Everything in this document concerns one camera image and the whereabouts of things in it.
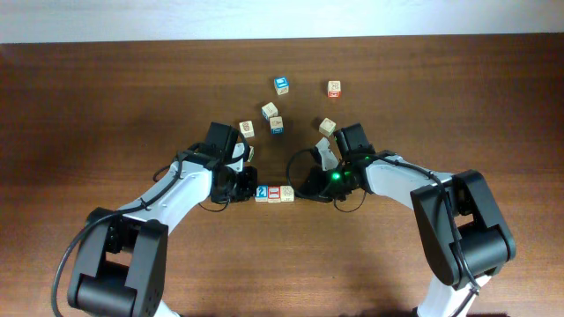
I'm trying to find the circle picture wooden block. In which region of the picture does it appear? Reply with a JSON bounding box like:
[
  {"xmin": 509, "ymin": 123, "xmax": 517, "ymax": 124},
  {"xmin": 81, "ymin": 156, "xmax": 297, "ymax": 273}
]
[{"xmin": 318, "ymin": 118, "xmax": 337, "ymax": 137}]

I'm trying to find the hand picture blue block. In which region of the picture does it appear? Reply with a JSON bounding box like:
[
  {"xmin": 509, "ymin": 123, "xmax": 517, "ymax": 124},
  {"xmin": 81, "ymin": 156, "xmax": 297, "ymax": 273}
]
[{"xmin": 269, "ymin": 116, "xmax": 284, "ymax": 135}]

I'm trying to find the owl picture wooden block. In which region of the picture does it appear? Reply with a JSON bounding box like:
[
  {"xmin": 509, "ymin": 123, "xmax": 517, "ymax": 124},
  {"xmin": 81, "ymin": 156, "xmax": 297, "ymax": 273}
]
[{"xmin": 239, "ymin": 121, "xmax": 255, "ymax": 138}]

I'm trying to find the blue number two block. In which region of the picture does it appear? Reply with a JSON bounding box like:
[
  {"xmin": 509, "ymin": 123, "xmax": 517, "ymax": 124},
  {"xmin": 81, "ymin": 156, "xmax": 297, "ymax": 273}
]
[{"xmin": 255, "ymin": 185, "xmax": 268, "ymax": 203}]

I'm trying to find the blue top wooden block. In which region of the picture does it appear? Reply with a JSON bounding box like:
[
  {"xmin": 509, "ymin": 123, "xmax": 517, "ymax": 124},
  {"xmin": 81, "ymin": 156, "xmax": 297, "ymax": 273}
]
[{"xmin": 273, "ymin": 77, "xmax": 289, "ymax": 95}]

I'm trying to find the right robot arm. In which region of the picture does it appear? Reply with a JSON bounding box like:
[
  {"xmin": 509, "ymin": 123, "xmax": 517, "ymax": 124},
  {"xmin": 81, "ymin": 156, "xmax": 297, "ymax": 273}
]
[{"xmin": 294, "ymin": 123, "xmax": 516, "ymax": 316}]

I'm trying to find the blue side tilted block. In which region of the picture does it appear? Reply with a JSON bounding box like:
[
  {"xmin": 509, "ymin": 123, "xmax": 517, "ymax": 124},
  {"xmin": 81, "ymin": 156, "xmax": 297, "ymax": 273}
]
[{"xmin": 261, "ymin": 102, "xmax": 278, "ymax": 121}]

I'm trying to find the red top wooden block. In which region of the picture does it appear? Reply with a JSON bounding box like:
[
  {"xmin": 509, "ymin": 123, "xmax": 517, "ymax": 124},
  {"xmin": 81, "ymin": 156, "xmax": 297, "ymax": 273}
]
[{"xmin": 267, "ymin": 186, "xmax": 281, "ymax": 203}]

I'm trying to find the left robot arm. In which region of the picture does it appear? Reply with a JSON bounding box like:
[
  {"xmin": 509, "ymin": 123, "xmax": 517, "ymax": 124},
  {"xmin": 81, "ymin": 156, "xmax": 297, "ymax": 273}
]
[{"xmin": 67, "ymin": 122, "xmax": 257, "ymax": 317}]

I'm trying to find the green edged wooden block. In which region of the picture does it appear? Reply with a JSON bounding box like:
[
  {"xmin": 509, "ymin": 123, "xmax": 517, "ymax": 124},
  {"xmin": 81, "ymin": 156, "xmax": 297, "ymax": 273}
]
[{"xmin": 246, "ymin": 146, "xmax": 255, "ymax": 162}]

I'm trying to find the plain picture wooden block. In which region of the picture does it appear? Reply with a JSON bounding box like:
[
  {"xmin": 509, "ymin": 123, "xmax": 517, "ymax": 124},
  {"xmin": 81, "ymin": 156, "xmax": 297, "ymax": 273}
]
[{"xmin": 280, "ymin": 185, "xmax": 294, "ymax": 203}]

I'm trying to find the red side wooden block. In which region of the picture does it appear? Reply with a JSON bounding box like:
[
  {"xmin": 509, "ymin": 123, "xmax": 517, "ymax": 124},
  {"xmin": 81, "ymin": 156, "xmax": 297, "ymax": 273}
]
[{"xmin": 327, "ymin": 80, "xmax": 342, "ymax": 98}]

